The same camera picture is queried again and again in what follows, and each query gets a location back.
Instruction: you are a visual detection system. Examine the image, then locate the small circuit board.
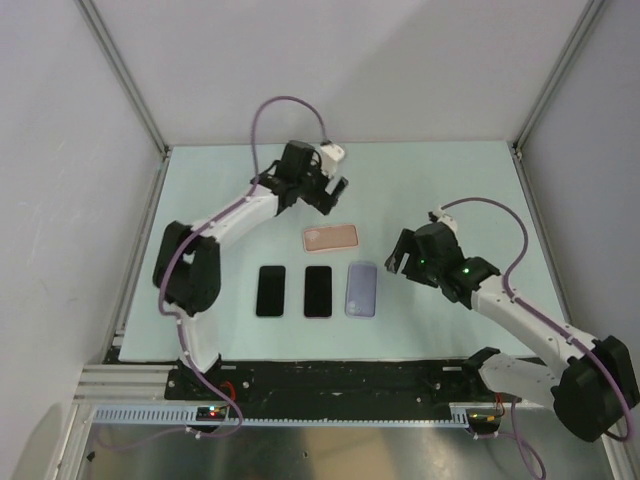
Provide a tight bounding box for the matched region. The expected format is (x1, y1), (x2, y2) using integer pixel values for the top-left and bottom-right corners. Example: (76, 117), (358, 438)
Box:
(468, 412), (504, 436)
(196, 406), (227, 421)

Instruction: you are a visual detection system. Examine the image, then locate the aluminium frame post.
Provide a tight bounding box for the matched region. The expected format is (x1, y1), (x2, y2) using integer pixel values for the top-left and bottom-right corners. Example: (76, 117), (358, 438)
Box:
(512, 0), (609, 161)
(74, 0), (171, 161)

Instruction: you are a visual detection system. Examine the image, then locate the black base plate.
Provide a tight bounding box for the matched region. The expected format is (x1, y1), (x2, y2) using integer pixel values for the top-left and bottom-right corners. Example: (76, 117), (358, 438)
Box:
(165, 359), (498, 409)

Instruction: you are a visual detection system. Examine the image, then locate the black phone teal frame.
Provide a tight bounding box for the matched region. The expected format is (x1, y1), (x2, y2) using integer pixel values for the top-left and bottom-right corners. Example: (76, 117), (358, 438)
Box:
(256, 265), (286, 318)

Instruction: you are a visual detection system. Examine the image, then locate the lilac phone case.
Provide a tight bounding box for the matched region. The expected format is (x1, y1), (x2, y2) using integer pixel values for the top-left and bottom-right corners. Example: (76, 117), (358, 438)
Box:
(345, 261), (378, 318)

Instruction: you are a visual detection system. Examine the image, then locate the pink phone case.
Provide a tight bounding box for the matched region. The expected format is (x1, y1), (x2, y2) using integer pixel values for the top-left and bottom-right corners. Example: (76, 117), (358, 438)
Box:
(302, 224), (359, 253)

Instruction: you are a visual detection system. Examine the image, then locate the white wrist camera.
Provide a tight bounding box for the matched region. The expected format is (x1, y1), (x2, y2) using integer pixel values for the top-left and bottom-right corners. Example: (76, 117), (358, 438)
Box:
(319, 142), (346, 179)
(428, 208), (458, 233)

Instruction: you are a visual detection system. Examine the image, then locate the black phone purple frame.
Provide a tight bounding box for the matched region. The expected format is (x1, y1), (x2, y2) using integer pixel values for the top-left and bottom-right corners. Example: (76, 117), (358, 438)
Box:
(303, 266), (333, 318)

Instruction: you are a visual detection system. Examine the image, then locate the grey slotted cable duct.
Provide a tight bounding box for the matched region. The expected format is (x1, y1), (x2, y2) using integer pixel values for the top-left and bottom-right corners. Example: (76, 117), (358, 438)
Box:
(93, 405), (468, 428)

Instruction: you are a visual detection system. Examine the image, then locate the right small circuit board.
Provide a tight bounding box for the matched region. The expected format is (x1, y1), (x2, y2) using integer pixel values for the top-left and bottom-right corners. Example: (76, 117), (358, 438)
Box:
(468, 412), (504, 436)

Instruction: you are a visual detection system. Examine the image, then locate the left aluminium frame post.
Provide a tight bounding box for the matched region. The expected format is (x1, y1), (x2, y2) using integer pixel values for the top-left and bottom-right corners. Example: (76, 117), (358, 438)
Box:
(74, 0), (171, 161)

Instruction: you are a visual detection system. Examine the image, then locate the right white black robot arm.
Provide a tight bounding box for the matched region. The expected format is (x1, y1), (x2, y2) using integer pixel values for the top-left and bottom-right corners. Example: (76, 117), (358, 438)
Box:
(385, 222), (639, 442)

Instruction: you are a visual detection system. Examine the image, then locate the right aluminium frame post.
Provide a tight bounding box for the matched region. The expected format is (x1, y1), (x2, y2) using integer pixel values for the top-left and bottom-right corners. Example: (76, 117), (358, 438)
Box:
(512, 0), (609, 161)

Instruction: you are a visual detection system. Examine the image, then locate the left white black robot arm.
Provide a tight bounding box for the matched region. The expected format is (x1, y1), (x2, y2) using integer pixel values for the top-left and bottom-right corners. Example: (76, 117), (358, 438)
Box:
(152, 140), (349, 399)

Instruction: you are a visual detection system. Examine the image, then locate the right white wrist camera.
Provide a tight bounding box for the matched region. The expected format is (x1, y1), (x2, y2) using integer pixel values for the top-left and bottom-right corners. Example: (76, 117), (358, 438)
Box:
(428, 208), (458, 233)

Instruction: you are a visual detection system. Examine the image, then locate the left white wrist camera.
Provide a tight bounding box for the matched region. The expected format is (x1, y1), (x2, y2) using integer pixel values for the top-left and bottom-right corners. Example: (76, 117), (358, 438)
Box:
(319, 142), (346, 179)

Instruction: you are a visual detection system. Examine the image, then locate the left small circuit board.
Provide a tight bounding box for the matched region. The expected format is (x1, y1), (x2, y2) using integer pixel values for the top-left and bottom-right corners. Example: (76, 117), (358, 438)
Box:
(196, 406), (227, 421)

